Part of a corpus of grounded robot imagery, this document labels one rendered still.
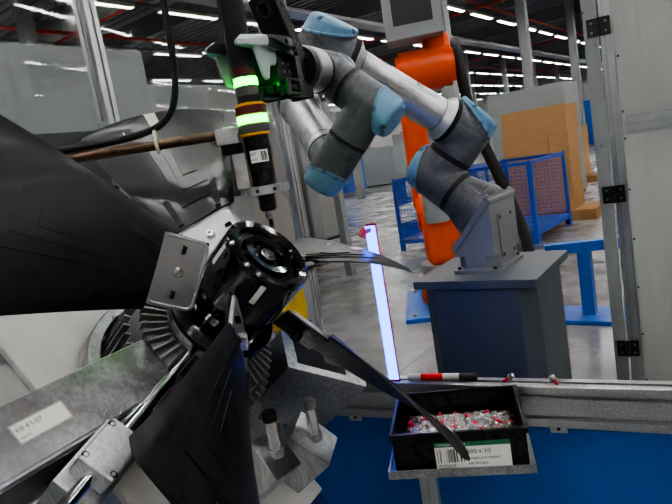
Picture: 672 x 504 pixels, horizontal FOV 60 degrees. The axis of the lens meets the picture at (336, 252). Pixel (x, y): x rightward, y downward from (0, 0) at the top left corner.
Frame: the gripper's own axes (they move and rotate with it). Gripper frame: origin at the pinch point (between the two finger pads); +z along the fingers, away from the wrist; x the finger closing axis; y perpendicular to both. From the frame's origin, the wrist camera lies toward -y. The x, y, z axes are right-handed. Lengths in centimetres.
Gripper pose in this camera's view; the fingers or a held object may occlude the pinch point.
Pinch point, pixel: (225, 42)
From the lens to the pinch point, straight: 84.8
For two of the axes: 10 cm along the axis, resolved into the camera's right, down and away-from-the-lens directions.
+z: -4.4, 2.0, -8.8
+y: 1.6, 9.8, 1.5
